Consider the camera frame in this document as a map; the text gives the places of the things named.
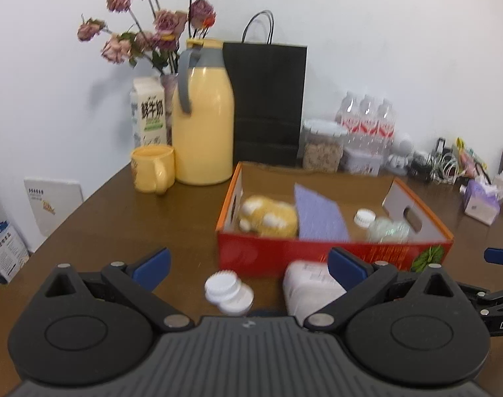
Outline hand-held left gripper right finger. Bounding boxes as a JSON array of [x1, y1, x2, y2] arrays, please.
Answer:
[[303, 247, 459, 332]]

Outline blue and white carton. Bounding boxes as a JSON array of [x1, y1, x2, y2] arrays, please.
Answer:
[[0, 221, 31, 284]]

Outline yellow plush toy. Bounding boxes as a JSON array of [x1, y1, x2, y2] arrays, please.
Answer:
[[239, 195, 299, 238]]

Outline white bottle caps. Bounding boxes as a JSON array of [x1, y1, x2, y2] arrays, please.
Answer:
[[204, 271, 242, 304]]

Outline clear food container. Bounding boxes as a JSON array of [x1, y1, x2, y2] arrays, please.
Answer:
[[302, 119, 348, 173]]

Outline wet wipes packet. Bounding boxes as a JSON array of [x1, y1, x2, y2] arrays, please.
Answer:
[[282, 260, 347, 327]]

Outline black paper bag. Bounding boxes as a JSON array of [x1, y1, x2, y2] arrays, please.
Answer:
[[222, 9, 308, 168]]

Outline red cardboard box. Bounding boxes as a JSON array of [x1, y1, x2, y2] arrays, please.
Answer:
[[216, 161, 454, 276]]

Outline glass vase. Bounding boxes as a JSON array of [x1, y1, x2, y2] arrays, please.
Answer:
[[159, 73, 180, 145]]

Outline white robot speaker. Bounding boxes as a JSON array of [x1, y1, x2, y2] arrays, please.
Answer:
[[386, 136, 415, 174]]

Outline purple cloth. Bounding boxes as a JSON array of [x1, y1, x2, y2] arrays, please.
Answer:
[[293, 183, 351, 243]]

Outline milk carton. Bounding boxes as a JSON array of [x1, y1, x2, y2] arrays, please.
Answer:
[[129, 76, 168, 149]]

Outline purple tissue pack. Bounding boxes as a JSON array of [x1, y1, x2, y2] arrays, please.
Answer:
[[462, 178, 501, 226]]

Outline white cable bundle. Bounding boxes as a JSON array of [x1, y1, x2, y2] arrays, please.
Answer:
[[433, 153, 461, 185]]

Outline dried rose bouquet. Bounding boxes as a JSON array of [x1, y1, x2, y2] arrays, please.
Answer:
[[77, 0, 217, 76]]

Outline pale tin box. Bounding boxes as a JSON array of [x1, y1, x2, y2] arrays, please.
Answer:
[[342, 146, 384, 175]]

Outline small white jar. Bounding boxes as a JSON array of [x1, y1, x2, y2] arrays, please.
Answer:
[[218, 285, 255, 316]]

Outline yellow thermos jug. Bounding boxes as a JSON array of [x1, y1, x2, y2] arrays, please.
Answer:
[[171, 38, 235, 186]]

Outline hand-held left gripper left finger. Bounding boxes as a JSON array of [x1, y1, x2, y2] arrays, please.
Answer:
[[45, 247, 195, 332]]

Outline yellow mug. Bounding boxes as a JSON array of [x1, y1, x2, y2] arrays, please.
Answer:
[[130, 146, 177, 195]]

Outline colourful snack packet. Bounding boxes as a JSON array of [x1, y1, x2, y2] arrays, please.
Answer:
[[452, 137, 489, 183]]

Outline clear jar with white cap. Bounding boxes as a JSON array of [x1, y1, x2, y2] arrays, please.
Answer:
[[354, 209, 411, 244]]

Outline water bottle with red label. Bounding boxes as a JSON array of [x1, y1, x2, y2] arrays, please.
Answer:
[[336, 92, 359, 133], [375, 97, 398, 154], [356, 93, 378, 152]]

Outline black cable bundle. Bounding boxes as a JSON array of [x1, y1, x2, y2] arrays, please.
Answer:
[[408, 151, 436, 183]]

